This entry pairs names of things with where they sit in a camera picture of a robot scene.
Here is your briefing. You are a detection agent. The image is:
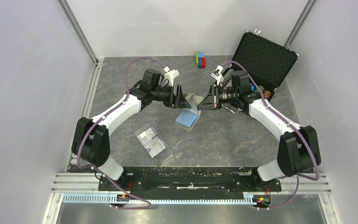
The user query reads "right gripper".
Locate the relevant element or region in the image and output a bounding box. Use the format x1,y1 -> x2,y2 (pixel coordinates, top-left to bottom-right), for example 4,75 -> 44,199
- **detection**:
196,84 -> 239,111

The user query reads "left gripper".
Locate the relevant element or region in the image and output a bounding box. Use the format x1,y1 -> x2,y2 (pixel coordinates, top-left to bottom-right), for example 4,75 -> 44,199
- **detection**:
151,84 -> 190,109

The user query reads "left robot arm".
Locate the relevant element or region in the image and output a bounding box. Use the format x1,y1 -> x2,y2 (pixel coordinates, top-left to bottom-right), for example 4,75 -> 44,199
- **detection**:
71,68 -> 190,190

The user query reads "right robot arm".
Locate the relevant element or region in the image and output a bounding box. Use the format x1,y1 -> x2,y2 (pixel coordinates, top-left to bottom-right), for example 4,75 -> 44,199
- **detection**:
198,66 -> 321,190

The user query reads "lower credit card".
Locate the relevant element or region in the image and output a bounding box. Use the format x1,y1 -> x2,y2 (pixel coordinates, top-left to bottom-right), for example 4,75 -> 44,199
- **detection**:
145,136 -> 166,158

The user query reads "credit card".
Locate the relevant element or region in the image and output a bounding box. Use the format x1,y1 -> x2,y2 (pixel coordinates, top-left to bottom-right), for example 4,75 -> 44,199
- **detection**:
137,128 -> 157,145
145,136 -> 166,158

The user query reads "upper credit card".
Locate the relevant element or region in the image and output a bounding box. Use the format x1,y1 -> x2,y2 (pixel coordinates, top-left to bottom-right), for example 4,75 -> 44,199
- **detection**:
137,128 -> 157,145

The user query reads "clear plastic card sleeve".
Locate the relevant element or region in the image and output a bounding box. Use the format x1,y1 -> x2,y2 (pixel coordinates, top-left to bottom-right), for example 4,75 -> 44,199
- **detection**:
134,123 -> 173,167

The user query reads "colourful toy block stack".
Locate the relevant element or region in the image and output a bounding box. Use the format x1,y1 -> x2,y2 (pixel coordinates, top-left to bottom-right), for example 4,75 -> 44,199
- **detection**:
195,51 -> 206,69

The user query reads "black poker chip case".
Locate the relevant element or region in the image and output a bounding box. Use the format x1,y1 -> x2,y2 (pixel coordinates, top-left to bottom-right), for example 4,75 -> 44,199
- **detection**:
217,31 -> 298,113

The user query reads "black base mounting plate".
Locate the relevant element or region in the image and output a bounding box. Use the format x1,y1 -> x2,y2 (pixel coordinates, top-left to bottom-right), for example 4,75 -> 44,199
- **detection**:
98,166 -> 283,200

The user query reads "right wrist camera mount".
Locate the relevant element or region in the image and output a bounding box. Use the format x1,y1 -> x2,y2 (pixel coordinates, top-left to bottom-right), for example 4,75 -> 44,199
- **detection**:
210,65 -> 224,85

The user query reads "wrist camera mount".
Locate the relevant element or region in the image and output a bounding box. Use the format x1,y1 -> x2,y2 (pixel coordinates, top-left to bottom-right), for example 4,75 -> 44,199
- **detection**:
210,65 -> 224,85
163,66 -> 180,87

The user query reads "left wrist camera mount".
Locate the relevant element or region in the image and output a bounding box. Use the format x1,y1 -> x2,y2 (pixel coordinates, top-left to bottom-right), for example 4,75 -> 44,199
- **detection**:
163,66 -> 180,87

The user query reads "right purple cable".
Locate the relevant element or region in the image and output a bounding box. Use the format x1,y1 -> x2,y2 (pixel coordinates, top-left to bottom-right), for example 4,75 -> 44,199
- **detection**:
220,60 -> 320,211

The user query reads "white slotted cable duct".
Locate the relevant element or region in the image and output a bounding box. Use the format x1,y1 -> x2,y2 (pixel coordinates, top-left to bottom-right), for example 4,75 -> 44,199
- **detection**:
62,193 -> 256,205

